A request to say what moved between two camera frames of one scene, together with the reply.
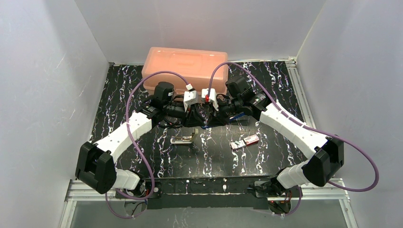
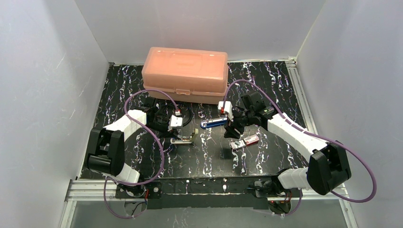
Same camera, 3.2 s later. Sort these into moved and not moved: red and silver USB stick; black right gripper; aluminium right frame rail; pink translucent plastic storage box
Moved: black right gripper
Not moved: aluminium right frame rail; pink translucent plastic storage box; red and silver USB stick
